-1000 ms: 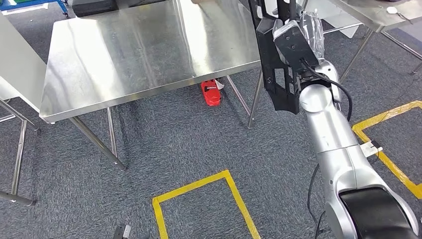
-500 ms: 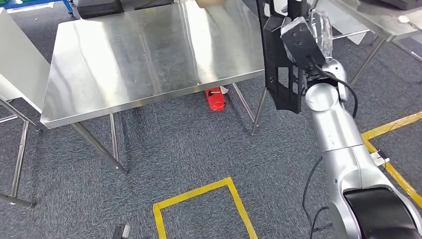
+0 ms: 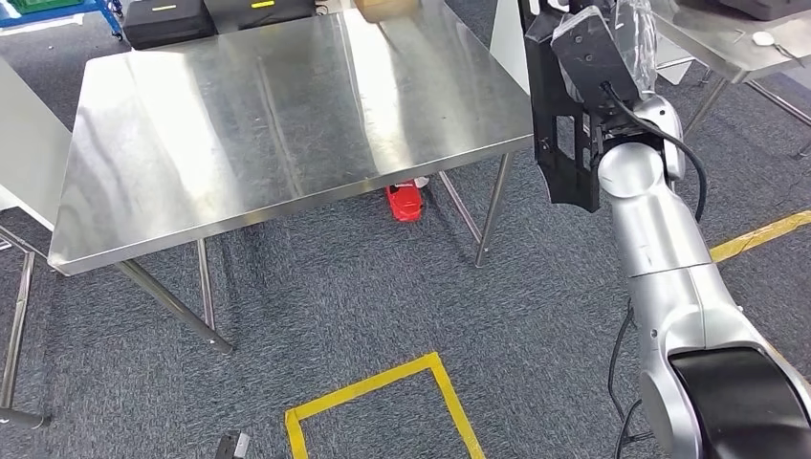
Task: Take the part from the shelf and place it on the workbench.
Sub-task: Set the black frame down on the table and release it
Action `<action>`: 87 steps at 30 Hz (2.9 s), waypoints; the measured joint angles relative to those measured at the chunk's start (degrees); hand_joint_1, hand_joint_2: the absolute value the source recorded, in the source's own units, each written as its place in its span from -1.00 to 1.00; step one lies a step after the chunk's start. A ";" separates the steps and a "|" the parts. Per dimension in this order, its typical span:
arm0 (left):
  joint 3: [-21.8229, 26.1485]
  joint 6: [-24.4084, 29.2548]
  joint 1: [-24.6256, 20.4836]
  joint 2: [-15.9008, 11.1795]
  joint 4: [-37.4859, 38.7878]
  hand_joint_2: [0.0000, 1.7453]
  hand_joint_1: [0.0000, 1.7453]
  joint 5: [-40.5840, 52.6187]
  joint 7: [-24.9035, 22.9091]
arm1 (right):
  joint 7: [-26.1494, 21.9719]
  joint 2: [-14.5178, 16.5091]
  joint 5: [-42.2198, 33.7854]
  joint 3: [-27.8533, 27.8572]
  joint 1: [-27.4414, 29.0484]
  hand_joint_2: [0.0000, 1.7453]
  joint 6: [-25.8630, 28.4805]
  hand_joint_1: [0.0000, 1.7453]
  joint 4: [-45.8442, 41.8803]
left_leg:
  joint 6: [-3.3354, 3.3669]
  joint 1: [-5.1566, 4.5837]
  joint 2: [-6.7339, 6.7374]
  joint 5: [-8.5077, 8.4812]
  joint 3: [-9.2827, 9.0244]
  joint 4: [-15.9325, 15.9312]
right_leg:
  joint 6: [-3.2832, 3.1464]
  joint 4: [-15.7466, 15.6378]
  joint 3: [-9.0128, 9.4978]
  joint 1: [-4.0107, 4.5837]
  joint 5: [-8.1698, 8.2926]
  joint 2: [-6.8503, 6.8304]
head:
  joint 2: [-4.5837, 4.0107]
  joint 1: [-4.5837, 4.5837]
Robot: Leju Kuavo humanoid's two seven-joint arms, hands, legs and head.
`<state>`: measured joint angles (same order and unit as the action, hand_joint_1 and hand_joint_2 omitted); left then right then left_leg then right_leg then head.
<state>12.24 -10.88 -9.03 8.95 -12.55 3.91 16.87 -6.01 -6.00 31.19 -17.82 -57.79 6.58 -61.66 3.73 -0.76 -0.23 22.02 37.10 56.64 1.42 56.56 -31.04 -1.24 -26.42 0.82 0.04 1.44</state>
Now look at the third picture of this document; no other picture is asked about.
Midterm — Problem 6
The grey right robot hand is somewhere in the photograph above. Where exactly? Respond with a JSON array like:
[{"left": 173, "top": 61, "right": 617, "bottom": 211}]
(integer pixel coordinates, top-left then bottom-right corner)
[{"left": 613, "top": 0, "right": 660, "bottom": 98}]

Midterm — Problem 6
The long black plastic part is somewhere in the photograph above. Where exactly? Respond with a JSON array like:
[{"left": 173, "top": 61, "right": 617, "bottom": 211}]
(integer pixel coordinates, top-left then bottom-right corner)
[{"left": 517, "top": 0, "right": 635, "bottom": 213}]

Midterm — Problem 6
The stainless steel workbench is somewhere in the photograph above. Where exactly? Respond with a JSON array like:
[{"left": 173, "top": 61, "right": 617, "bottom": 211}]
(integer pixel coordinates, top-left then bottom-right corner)
[{"left": 47, "top": 0, "right": 535, "bottom": 356}]

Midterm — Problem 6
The black bag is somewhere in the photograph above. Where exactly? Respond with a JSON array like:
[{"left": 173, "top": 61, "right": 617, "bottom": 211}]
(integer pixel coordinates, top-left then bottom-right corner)
[{"left": 674, "top": 0, "right": 811, "bottom": 21}]

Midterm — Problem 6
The yellow tape floor square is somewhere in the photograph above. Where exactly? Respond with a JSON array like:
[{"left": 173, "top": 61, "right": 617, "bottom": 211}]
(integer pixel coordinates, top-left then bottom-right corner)
[
  {"left": 285, "top": 352, "right": 486, "bottom": 459},
  {"left": 709, "top": 209, "right": 811, "bottom": 264}
]

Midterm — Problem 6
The open cardboard box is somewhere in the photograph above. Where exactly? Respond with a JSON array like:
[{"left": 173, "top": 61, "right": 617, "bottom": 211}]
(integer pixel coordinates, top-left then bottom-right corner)
[{"left": 353, "top": 0, "right": 421, "bottom": 23}]

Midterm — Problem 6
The red power strip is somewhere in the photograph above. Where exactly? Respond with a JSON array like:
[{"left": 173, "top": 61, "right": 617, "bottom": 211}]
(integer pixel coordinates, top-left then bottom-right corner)
[{"left": 386, "top": 180, "right": 425, "bottom": 223}]

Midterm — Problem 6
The grey laptop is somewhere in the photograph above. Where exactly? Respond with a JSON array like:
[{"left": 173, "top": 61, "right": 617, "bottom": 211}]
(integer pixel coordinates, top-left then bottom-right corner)
[{"left": 202, "top": 0, "right": 317, "bottom": 34}]

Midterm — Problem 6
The black case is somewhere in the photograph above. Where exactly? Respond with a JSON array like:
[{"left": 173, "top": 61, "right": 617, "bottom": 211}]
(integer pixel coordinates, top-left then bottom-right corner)
[{"left": 121, "top": 0, "right": 218, "bottom": 51}]

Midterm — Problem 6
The green plastic crate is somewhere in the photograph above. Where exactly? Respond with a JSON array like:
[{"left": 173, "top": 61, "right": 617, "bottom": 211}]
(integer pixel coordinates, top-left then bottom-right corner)
[{"left": 6, "top": 0, "right": 83, "bottom": 15}]

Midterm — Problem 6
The stainless steel side table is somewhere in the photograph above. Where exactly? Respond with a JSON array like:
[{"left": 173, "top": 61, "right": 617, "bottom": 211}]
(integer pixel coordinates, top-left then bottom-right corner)
[{"left": 0, "top": 225, "right": 52, "bottom": 428}]

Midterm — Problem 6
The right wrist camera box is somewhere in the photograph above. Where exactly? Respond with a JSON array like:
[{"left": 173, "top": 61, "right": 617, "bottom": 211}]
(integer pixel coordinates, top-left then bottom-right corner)
[{"left": 551, "top": 6, "right": 643, "bottom": 119}]

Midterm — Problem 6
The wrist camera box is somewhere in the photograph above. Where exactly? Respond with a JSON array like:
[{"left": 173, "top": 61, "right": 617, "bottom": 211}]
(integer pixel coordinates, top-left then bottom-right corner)
[
  {"left": 551, "top": 6, "right": 643, "bottom": 119},
  {"left": 215, "top": 431, "right": 252, "bottom": 459}
]

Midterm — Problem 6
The steel frame table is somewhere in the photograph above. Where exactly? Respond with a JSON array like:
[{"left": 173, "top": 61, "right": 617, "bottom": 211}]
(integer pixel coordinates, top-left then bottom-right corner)
[{"left": 648, "top": 0, "right": 811, "bottom": 160}]

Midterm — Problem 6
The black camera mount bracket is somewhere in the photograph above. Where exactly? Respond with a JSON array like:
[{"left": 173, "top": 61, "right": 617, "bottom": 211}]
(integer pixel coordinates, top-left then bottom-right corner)
[{"left": 585, "top": 107, "right": 667, "bottom": 153}]

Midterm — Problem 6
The black camera cable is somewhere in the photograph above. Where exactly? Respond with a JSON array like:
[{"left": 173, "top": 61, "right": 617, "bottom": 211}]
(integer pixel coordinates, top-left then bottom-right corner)
[{"left": 602, "top": 80, "right": 708, "bottom": 459}]

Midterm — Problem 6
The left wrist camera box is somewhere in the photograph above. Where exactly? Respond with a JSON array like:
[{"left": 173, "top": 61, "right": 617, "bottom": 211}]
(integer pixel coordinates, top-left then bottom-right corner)
[{"left": 215, "top": 431, "right": 252, "bottom": 459}]

